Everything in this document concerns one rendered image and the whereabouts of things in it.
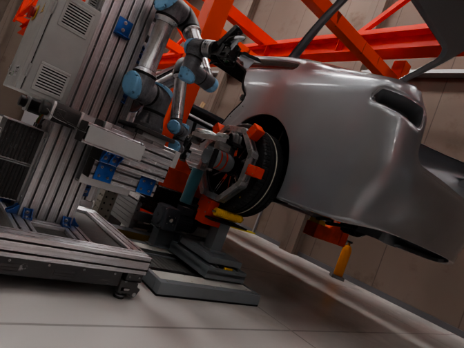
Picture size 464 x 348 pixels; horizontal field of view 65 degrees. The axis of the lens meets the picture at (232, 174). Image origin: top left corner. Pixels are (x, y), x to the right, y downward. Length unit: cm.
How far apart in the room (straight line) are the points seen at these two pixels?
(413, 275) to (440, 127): 224
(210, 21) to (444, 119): 434
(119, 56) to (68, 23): 28
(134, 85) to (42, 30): 43
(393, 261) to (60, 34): 530
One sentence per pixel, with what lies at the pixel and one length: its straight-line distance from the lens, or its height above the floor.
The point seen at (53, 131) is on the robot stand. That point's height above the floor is 64.
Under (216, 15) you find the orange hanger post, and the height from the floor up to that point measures 189.
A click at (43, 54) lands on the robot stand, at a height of 94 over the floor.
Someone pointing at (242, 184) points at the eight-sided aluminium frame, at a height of 75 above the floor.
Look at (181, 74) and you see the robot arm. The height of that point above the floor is 107.
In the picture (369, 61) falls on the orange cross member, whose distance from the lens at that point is 460.
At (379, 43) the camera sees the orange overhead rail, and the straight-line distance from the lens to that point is 536.
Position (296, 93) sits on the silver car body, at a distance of 267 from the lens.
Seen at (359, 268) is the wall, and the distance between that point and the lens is 625.
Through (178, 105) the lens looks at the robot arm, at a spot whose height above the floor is 104.
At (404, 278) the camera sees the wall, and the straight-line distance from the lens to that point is 598.
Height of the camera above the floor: 69
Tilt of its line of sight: 2 degrees up
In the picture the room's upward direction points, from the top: 21 degrees clockwise
